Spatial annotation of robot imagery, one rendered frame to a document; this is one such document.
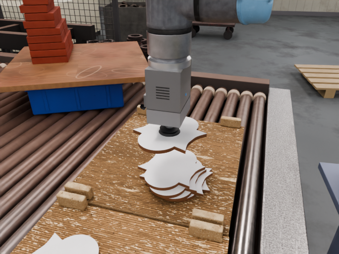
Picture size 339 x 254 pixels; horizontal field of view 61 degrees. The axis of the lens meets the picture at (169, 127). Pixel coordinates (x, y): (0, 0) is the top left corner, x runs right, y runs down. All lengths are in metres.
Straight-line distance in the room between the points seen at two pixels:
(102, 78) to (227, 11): 0.59
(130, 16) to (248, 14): 5.06
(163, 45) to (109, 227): 0.34
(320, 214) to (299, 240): 1.48
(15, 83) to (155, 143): 0.58
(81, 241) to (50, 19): 0.80
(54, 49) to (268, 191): 0.86
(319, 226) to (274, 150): 1.23
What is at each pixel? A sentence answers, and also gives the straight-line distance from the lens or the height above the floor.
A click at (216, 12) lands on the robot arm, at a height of 1.30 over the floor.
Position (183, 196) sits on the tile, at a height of 0.95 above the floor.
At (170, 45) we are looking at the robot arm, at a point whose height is 1.24.
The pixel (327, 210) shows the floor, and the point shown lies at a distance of 2.14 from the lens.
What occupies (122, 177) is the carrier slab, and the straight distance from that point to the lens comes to 0.67.
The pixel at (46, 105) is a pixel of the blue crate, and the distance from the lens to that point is 1.02.
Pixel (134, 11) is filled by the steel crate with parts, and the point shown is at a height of 0.63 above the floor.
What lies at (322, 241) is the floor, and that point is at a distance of 1.94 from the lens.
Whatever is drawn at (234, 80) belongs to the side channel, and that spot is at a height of 0.95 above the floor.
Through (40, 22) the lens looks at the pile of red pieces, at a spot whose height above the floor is 1.18.
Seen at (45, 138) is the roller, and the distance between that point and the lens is 0.92.
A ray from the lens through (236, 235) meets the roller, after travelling 0.59.
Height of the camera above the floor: 1.36
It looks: 30 degrees down
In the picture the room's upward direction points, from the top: straight up
